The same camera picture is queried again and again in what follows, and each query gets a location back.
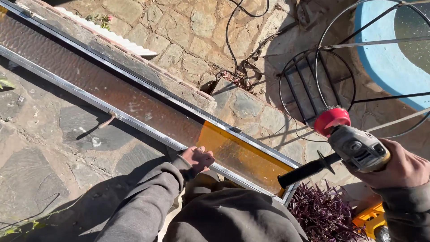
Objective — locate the small pink flowering plant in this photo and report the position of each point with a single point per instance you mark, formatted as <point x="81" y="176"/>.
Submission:
<point x="100" y="20"/>

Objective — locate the yellow toy truck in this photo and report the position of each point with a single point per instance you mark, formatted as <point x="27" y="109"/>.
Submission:
<point x="373" y="221"/>

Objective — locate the person's right hand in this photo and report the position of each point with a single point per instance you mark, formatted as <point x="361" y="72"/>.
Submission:
<point x="399" y="166"/>

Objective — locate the person's dark grey hoodie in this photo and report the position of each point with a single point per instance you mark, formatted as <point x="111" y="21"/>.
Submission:
<point x="231" y="215"/>

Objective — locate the grey angle grinder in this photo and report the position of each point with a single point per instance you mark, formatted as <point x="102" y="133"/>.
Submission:
<point x="349" y="148"/>

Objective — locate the blue pool rim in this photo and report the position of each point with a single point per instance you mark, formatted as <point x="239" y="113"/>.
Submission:
<point x="383" y="57"/>

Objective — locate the white corrugated sheet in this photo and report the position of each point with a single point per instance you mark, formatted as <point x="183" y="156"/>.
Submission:
<point x="111" y="35"/>

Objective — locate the metal window frame amber glass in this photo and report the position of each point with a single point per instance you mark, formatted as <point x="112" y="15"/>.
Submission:
<point x="141" y="100"/>

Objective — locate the person's left hand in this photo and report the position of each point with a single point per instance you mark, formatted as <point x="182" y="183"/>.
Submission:
<point x="199" y="157"/>

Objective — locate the round black metal plant stand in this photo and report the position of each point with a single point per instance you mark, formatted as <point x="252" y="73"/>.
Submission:
<point x="339" y="67"/>

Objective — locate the person's left fingers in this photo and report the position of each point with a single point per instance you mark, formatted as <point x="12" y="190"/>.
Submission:
<point x="205" y="155"/>

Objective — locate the purple leafy plant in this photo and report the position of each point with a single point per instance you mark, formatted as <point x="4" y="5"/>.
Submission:
<point x="322" y="213"/>

